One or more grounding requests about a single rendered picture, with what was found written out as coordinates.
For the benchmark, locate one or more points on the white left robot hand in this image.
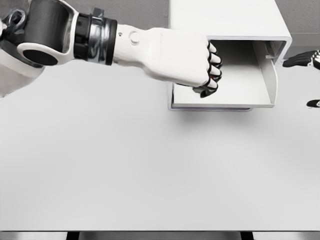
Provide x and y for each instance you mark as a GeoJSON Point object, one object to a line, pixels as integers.
{"type": "Point", "coordinates": [180, 55]}

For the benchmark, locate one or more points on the black striped right robot hand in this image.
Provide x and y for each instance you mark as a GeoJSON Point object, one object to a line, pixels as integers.
{"type": "Point", "coordinates": [300, 60]}

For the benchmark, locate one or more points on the white cabinet drawer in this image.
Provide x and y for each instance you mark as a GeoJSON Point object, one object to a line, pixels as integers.
{"type": "Point", "coordinates": [240, 75]}

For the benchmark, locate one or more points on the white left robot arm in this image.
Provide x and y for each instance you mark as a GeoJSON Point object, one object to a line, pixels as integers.
{"type": "Point", "coordinates": [100, 32]}

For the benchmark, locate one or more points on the white multi-storey storage cabinet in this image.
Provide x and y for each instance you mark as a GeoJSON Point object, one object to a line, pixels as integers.
{"type": "Point", "coordinates": [225, 17]}

